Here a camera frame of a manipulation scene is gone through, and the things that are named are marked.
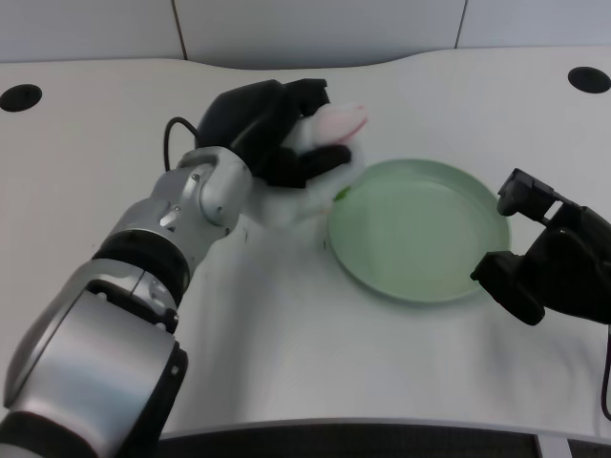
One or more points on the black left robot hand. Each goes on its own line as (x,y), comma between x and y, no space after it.
(267,131)

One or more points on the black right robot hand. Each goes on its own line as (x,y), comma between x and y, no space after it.
(549,267)

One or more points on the white pink rabbit doll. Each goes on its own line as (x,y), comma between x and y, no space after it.
(329,129)

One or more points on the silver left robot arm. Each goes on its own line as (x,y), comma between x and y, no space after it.
(114,305)

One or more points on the green round plate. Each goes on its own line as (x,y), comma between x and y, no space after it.
(420,234)

